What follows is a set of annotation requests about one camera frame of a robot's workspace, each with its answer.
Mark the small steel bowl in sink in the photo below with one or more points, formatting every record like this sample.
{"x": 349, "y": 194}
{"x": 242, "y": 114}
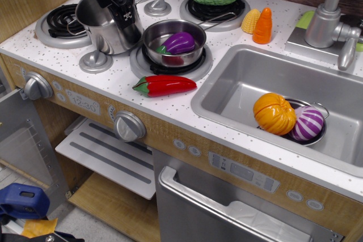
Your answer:
{"x": 295, "y": 104}

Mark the purple striped toy onion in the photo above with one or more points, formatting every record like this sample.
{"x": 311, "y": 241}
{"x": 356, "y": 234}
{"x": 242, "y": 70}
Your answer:
{"x": 308, "y": 125}

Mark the silver stove top knob front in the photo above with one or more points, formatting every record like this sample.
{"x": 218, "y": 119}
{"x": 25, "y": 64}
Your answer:
{"x": 95, "y": 62}

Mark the silver stove top knob middle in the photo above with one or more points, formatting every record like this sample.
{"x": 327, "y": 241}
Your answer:
{"x": 157, "y": 8}

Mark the red toy chili pepper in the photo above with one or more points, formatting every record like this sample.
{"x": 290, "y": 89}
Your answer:
{"x": 163, "y": 85}

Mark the white oven rack shelf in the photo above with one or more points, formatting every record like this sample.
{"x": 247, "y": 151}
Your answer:
{"x": 96, "y": 147}

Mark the orange toy carrot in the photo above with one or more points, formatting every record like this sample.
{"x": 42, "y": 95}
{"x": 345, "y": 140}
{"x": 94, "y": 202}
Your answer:
{"x": 263, "y": 30}

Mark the open oven door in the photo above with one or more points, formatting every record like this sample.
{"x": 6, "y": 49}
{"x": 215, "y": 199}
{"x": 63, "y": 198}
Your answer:
{"x": 26, "y": 154}

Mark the grey toy sink basin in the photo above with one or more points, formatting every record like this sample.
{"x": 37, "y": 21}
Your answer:
{"x": 245, "y": 73}

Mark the silver toy faucet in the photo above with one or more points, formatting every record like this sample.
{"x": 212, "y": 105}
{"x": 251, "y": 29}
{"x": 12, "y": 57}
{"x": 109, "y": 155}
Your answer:
{"x": 326, "y": 38}

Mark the orange toy pumpkin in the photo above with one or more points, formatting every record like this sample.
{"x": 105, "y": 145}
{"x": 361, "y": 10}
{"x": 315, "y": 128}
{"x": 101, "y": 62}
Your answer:
{"x": 274, "y": 114}

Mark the blue clamp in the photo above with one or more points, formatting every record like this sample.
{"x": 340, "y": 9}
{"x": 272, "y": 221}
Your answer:
{"x": 23, "y": 201}

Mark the left silver oven dial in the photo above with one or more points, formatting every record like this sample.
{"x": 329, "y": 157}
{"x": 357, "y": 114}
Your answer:
{"x": 37, "y": 86}

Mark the purple toy eggplant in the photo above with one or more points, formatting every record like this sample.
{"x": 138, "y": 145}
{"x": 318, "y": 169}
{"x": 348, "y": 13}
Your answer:
{"x": 178, "y": 43}

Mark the small steel saucepan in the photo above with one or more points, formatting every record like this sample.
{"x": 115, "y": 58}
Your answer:
{"x": 156, "y": 34}

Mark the front left stove burner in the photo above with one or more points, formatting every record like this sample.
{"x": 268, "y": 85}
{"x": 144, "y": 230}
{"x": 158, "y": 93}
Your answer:
{"x": 60, "y": 29}

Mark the silver oven dial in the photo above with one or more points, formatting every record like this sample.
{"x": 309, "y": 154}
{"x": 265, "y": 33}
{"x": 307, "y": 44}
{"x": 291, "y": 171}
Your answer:
{"x": 128, "y": 127}
{"x": 37, "y": 86}

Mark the yellow cloth scrap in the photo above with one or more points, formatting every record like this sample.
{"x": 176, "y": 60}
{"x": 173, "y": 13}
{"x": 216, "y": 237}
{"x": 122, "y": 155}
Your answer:
{"x": 38, "y": 227}

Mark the silver stove knob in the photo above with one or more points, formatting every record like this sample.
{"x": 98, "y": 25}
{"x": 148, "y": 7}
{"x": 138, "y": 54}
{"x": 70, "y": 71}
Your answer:
{"x": 95, "y": 62}
{"x": 157, "y": 8}

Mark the back right stove burner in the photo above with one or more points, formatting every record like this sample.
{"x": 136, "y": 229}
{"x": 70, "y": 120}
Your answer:
{"x": 215, "y": 18}

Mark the yellow toy corn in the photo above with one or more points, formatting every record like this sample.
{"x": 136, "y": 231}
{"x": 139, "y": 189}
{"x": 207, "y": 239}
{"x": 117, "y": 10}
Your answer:
{"x": 250, "y": 20}

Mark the tall steel stock pot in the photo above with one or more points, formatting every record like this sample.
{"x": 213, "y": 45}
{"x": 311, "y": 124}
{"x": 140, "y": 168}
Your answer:
{"x": 103, "y": 31}

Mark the silver dishwasher door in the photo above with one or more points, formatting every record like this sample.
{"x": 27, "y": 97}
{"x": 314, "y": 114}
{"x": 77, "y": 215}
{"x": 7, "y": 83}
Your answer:
{"x": 196, "y": 206}

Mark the right silver oven dial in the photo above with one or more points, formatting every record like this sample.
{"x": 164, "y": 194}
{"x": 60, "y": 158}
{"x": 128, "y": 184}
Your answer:
{"x": 128, "y": 127}

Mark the front right stove burner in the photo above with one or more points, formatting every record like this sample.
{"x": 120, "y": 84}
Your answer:
{"x": 141, "y": 65}

